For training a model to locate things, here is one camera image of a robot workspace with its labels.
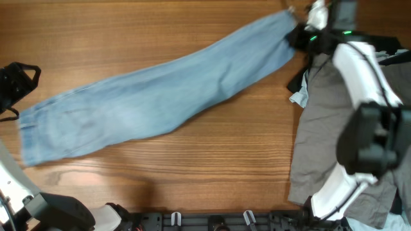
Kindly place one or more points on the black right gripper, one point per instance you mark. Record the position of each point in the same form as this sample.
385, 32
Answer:
297, 41

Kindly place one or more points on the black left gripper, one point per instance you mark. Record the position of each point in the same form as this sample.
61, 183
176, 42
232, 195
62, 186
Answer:
20, 84

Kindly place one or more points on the light blue denim jeans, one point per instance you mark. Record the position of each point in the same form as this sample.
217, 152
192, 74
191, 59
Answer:
155, 100

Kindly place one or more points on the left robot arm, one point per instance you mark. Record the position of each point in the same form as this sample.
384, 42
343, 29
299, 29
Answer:
22, 200

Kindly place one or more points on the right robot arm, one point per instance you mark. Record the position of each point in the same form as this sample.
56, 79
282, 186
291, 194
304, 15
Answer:
377, 135

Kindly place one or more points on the light blue cloth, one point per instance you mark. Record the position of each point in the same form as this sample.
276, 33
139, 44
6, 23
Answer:
301, 96

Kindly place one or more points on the grey folded trousers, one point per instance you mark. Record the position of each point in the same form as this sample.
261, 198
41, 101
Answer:
326, 113

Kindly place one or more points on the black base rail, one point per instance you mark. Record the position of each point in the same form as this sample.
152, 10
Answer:
245, 221

